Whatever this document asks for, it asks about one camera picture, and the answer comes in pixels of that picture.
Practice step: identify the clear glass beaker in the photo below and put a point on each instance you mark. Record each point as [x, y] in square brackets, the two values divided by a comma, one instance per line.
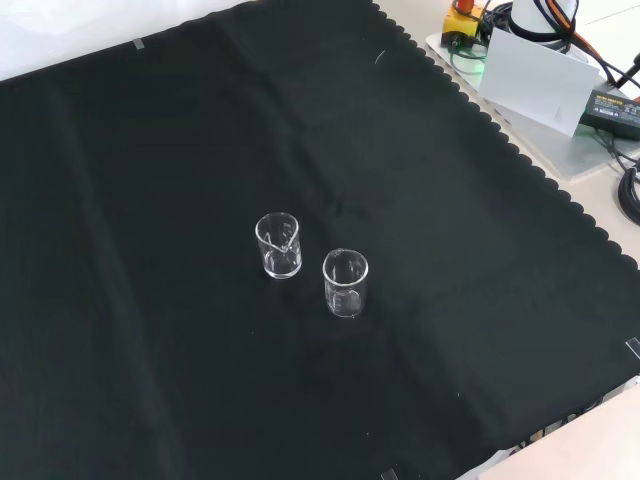
[345, 300]
[278, 260]

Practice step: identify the black bench cloth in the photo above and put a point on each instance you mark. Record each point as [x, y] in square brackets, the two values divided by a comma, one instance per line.
[150, 250]

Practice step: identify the clear tape strip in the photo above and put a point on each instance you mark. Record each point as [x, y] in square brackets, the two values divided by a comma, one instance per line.
[139, 44]
[633, 348]
[389, 474]

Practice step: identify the yellow stop button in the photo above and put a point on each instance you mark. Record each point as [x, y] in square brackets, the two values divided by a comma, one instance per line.
[455, 24]

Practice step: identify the white card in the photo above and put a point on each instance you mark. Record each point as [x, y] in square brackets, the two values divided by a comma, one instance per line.
[535, 75]

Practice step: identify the black power adapter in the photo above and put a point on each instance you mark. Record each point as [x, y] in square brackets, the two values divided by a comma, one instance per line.
[615, 112]

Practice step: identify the pale board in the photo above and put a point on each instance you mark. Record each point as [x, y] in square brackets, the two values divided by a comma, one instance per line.
[575, 440]

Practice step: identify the grey metal base plate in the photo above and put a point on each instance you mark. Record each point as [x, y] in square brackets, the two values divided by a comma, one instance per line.
[575, 155]

